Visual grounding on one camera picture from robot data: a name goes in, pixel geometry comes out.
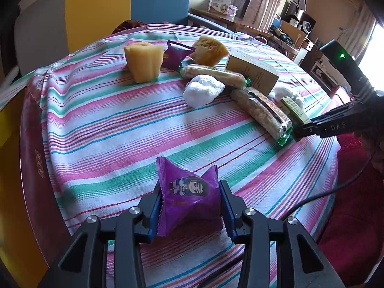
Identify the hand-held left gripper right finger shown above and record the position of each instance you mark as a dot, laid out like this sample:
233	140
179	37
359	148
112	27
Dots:
226	213

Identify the large beige carton box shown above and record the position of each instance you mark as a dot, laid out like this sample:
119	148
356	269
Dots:
258	78

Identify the red blanket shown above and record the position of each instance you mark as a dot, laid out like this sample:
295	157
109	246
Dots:
354	222

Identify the slim white green box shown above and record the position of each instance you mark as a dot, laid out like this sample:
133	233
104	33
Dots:
295	109

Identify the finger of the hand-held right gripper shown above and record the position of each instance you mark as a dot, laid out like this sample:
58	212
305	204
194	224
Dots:
336	111
327	129

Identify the nut bar with dark label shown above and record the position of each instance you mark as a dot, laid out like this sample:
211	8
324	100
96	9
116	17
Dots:
261	111

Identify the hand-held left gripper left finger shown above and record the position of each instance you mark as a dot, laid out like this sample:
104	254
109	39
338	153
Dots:
153	213

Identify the pale yellow sponge cake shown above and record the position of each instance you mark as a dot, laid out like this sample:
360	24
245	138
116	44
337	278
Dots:
144	63

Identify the wooden side desk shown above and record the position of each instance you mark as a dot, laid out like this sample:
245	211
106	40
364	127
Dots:
228	21

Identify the wooden wardrobe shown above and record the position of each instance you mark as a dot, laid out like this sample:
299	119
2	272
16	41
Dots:
18	186

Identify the person's right hand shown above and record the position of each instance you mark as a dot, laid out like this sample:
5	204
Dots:
373	144

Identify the patterned curtain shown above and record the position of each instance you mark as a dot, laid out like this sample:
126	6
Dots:
264	0

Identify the green-wrapped nut bar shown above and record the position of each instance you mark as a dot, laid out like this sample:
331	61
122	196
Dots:
210	74

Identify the dark red cloth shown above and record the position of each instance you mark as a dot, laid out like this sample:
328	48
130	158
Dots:
129	27

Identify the striped tablecloth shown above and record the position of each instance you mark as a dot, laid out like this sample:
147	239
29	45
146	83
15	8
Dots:
120	126

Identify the white cloth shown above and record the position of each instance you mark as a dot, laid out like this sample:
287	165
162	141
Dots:
202	91
282	91

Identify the black speaker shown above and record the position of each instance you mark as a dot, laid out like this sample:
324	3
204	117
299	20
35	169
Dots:
301	21

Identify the brown-topped sponge cake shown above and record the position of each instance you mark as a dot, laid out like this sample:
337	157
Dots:
210	49

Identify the white product box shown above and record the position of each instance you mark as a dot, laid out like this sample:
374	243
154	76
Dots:
220	1

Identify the grey yellow blue sofa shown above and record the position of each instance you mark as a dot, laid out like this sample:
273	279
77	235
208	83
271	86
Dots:
99	12

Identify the purple snack packet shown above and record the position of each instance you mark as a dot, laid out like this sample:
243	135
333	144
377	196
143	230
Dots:
189	204
177	55

